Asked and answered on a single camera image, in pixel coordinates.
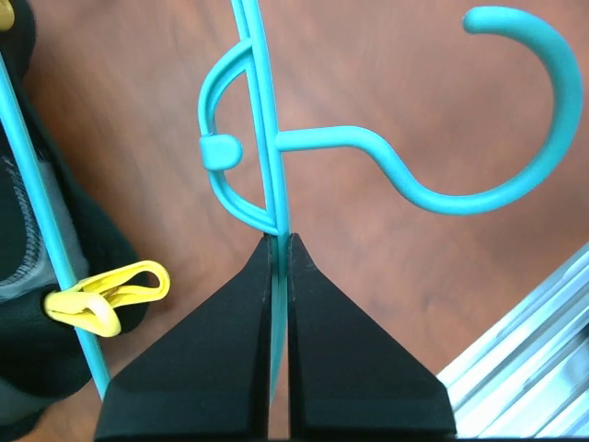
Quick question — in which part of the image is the black underwear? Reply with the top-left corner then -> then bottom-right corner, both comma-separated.
1,1 -> 138,441

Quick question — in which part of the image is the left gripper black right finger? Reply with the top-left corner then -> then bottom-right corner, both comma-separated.
287,234 -> 456,436

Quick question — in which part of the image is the teal plastic hanger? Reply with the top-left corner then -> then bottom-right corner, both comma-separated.
0,0 -> 584,406

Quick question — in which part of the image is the aluminium rail frame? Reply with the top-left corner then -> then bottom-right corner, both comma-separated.
438,247 -> 588,439

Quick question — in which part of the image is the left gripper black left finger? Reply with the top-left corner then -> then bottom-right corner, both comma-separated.
95,238 -> 272,437

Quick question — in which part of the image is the yellow clothespin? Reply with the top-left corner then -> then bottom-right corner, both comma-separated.
43,261 -> 170,337
0,0 -> 15,32

